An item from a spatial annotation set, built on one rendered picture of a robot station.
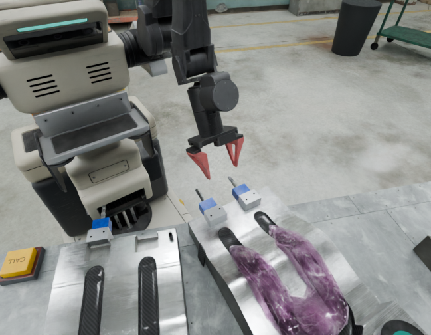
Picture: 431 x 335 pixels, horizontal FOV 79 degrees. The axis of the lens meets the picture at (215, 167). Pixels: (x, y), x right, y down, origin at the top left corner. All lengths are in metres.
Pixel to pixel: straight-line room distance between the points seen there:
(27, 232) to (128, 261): 1.47
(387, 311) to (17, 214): 2.06
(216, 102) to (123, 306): 0.43
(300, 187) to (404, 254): 1.24
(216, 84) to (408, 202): 0.72
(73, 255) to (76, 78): 0.41
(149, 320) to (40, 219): 1.58
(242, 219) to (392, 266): 0.39
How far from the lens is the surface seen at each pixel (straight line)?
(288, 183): 2.01
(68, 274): 0.67
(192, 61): 0.54
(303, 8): 6.04
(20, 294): 0.81
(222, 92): 0.49
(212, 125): 0.56
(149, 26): 0.63
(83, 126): 0.75
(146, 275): 0.62
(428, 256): 0.86
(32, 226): 2.07
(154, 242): 0.67
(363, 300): 0.66
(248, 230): 0.68
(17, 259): 0.82
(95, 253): 0.70
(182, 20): 0.52
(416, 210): 0.99
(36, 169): 1.16
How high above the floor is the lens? 1.43
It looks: 44 degrees down
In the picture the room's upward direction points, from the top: straight up
